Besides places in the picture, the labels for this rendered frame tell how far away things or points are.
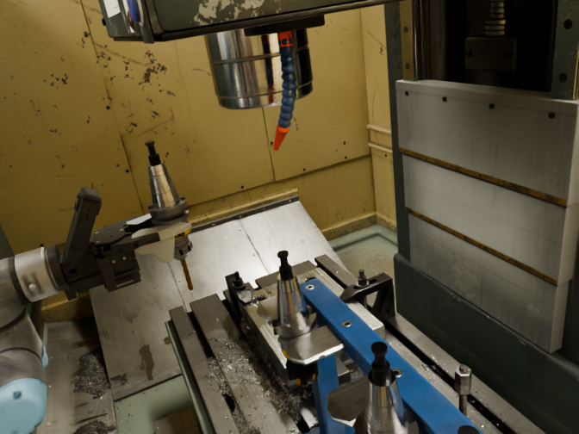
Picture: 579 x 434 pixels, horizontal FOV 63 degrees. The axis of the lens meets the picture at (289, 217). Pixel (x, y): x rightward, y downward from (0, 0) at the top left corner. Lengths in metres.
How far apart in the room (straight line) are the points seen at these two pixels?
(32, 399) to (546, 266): 0.87
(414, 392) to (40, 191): 1.50
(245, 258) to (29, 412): 1.22
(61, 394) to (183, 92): 1.06
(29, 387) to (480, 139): 0.87
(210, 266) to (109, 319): 0.39
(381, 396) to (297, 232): 1.47
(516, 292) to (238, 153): 1.17
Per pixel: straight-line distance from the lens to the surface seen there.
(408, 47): 1.17
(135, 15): 0.43
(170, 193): 0.76
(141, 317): 1.71
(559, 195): 0.94
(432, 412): 0.53
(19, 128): 1.77
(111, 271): 0.78
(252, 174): 1.91
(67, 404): 1.61
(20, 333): 0.82
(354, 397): 0.56
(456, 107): 1.06
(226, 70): 0.73
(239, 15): 0.43
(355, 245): 2.16
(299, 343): 0.64
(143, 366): 1.62
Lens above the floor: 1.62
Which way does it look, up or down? 24 degrees down
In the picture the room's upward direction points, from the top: 9 degrees counter-clockwise
